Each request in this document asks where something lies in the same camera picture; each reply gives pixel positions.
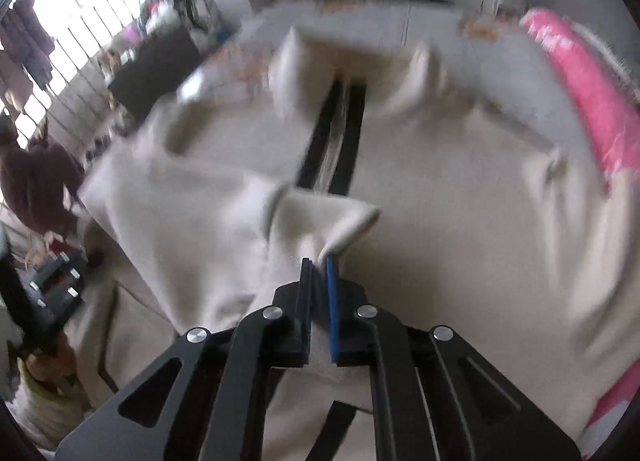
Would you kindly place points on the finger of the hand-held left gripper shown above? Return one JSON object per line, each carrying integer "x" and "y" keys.
{"x": 60, "y": 291}

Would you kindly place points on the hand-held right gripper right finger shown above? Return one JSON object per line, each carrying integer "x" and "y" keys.
{"x": 332, "y": 301}

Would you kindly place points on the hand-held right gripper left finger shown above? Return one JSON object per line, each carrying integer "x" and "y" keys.
{"x": 305, "y": 291}

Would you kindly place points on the beige zip jacket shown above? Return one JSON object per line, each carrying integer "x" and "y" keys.
{"x": 450, "y": 241}

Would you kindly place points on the person's left forearm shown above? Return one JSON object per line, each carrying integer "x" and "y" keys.
{"x": 35, "y": 186}

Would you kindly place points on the metal window railing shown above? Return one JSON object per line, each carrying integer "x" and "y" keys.
{"x": 75, "y": 71}

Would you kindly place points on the black cabinet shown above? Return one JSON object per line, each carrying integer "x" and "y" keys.
{"x": 150, "y": 71}

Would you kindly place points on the dark hanging coat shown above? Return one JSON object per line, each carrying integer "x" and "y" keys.
{"x": 30, "y": 36}

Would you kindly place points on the grey floral bed sheet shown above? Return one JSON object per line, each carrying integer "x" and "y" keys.
{"x": 505, "y": 76}

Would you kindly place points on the pink floral blanket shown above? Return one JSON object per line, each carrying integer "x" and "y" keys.
{"x": 585, "y": 86}

